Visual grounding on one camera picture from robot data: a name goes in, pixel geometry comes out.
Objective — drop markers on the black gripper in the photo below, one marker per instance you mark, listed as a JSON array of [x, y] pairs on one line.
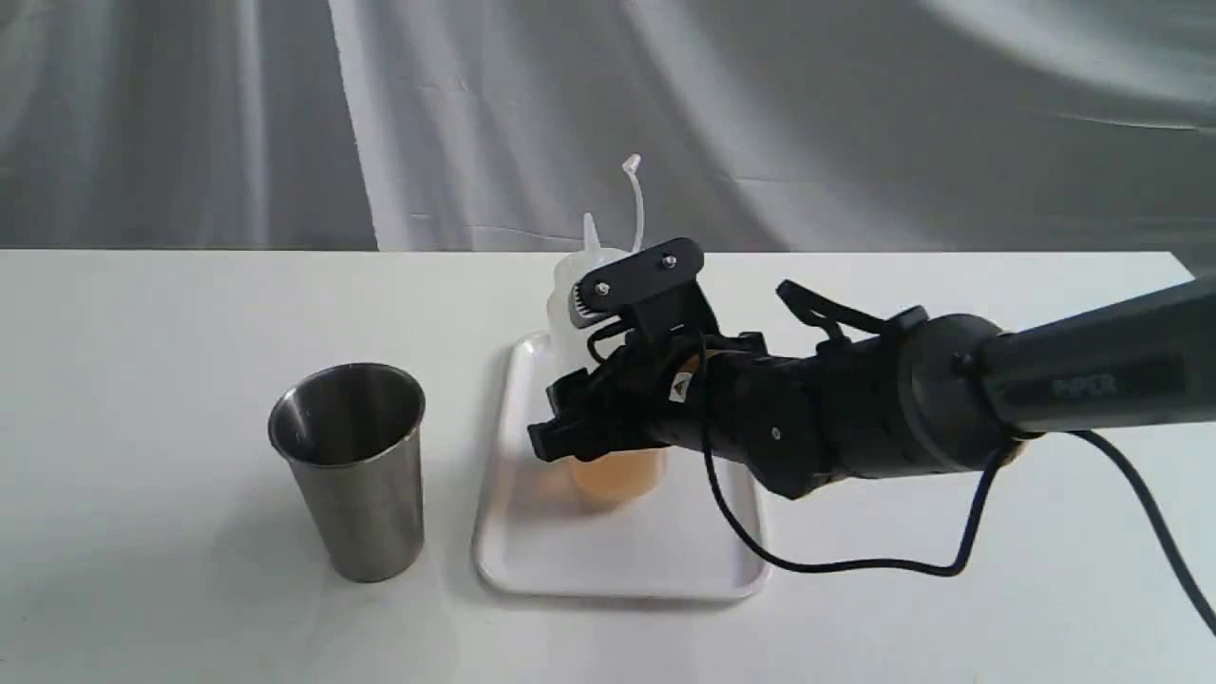
[[794, 423]]

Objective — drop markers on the translucent squeeze bottle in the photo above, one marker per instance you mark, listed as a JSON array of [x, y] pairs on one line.
[[616, 478]]

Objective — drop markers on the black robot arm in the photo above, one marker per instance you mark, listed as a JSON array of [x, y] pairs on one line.
[[909, 395]]

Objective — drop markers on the stainless steel cup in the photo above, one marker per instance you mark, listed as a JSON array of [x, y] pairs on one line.
[[351, 436]]

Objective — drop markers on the white plastic tray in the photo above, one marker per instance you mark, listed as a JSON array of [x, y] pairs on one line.
[[536, 534]]

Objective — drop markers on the grey fabric backdrop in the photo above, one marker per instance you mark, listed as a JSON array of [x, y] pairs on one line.
[[494, 125]]

